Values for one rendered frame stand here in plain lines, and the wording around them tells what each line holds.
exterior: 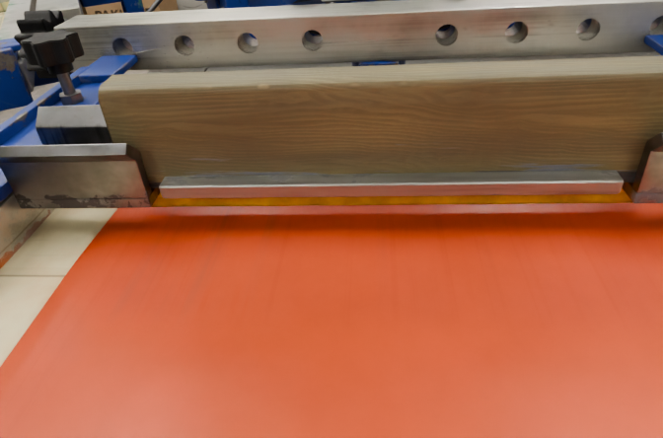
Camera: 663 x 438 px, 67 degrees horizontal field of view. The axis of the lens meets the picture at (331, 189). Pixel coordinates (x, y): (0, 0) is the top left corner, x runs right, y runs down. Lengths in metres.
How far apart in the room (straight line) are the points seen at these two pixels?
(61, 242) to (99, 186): 0.05
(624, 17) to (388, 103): 0.32
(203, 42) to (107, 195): 0.24
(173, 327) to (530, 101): 0.24
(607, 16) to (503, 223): 0.28
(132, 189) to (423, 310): 0.21
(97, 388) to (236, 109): 0.17
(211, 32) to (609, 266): 0.42
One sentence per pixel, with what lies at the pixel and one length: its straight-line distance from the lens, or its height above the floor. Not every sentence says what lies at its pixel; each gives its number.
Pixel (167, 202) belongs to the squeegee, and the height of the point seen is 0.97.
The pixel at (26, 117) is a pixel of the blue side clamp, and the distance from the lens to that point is 0.49.
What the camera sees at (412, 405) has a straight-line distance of 0.26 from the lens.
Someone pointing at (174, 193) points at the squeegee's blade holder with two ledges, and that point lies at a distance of 0.35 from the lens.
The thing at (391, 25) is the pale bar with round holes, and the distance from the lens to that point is 0.53.
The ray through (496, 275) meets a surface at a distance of 0.32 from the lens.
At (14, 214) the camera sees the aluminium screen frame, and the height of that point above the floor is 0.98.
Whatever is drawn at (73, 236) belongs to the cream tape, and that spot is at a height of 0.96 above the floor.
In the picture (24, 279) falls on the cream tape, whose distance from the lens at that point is 0.39.
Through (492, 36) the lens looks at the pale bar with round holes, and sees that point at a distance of 0.55.
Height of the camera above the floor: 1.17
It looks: 33 degrees down
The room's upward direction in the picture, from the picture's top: 4 degrees counter-clockwise
